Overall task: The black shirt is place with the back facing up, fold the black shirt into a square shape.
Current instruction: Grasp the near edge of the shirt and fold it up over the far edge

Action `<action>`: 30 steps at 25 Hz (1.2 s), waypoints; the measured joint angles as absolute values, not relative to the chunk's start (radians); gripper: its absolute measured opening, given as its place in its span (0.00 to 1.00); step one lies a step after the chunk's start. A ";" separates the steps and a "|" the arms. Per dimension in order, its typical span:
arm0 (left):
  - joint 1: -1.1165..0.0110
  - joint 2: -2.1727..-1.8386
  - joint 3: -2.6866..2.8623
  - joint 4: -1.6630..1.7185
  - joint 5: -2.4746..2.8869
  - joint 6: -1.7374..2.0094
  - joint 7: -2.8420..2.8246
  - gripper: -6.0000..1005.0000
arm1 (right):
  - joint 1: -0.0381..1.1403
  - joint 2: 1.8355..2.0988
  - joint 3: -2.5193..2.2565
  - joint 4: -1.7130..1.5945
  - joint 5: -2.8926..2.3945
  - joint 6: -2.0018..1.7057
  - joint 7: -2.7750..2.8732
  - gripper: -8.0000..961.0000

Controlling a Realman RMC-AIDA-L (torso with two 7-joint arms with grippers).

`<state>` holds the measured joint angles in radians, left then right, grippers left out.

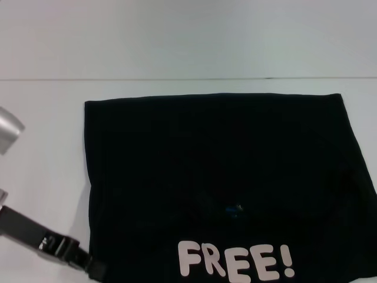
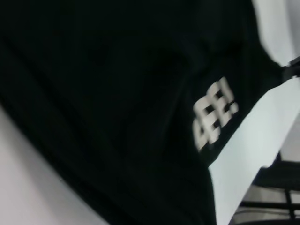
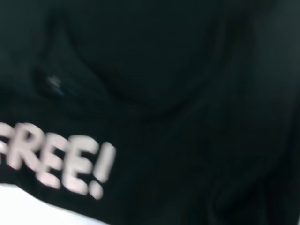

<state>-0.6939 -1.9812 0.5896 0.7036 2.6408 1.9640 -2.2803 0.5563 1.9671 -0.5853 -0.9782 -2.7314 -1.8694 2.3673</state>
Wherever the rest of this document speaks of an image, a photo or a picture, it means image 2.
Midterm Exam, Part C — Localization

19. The black t-shirt with white print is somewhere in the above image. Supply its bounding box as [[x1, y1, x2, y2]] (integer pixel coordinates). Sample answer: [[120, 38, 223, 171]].
[[0, 0, 285, 225]]

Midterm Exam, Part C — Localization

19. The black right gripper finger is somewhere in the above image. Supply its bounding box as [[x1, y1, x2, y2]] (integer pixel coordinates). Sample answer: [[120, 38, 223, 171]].
[[282, 56, 300, 82]]

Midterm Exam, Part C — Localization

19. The black metal frame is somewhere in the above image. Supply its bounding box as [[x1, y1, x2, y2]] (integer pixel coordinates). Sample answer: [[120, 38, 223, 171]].
[[240, 151, 300, 225]]

